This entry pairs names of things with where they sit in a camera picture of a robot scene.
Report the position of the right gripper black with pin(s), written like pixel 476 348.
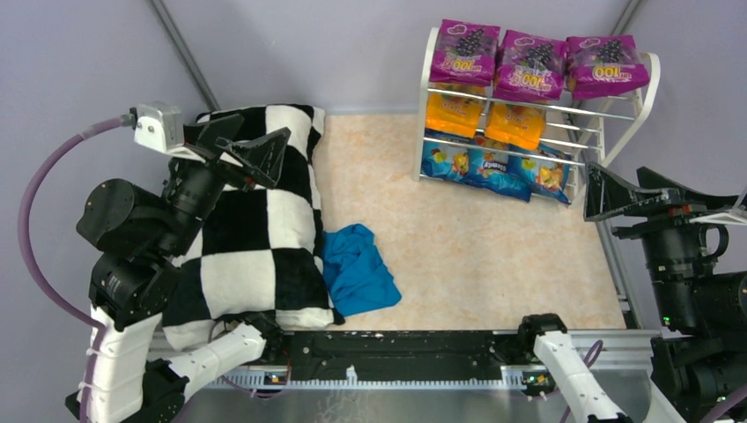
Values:
pixel 667 215

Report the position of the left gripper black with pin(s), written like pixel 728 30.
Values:
pixel 209 159

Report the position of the blue candy bag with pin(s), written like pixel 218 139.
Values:
pixel 444 161
pixel 489 170
pixel 545 170

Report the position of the purple candy bag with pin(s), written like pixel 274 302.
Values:
pixel 600 66
pixel 531 68
pixel 465 53

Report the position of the orange candy bag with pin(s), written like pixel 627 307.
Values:
pixel 453 114
pixel 515 125

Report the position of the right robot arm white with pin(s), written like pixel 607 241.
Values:
pixel 695 364

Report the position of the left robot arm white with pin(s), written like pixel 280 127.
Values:
pixel 138 234

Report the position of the blue candy bag on shelf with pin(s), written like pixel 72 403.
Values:
pixel 489 170

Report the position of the black white checkered pillow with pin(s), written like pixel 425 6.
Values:
pixel 259 250

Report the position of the blue cloth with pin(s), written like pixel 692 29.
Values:
pixel 354 272

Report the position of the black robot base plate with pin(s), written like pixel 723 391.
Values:
pixel 396 356

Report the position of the aluminium frame rail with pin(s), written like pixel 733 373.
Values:
pixel 541 359

